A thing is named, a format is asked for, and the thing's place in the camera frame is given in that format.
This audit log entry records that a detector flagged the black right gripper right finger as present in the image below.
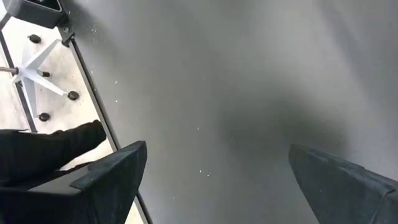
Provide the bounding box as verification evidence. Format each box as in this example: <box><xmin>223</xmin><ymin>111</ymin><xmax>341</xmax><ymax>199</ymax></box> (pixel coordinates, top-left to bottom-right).
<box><xmin>288</xmin><ymin>143</ymin><xmax>398</xmax><ymax>224</ymax></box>

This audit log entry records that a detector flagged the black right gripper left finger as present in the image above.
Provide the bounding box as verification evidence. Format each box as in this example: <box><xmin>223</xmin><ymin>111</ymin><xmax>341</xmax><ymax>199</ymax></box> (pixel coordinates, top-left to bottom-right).
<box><xmin>0</xmin><ymin>140</ymin><xmax>149</xmax><ymax>224</ymax></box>

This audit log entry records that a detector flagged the person's leg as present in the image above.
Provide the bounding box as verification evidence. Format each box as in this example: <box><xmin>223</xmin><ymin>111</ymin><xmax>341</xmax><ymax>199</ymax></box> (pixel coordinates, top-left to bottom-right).
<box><xmin>0</xmin><ymin>119</ymin><xmax>108</xmax><ymax>187</ymax></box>

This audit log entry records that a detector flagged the white chair star base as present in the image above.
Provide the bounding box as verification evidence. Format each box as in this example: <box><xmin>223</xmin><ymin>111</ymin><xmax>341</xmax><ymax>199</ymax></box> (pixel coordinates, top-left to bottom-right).
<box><xmin>0</xmin><ymin>39</ymin><xmax>81</xmax><ymax>123</ymax></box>

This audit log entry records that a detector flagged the black rectangular box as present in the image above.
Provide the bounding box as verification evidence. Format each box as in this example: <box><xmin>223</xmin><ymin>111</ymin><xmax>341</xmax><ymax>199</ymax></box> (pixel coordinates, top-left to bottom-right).
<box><xmin>1</xmin><ymin>0</ymin><xmax>65</xmax><ymax>29</ymax></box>

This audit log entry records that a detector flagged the black table edge rail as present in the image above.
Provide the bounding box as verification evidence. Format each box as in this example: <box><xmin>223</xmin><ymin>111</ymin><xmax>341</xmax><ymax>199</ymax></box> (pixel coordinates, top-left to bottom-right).
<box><xmin>57</xmin><ymin>18</ymin><xmax>154</xmax><ymax>224</ymax></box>

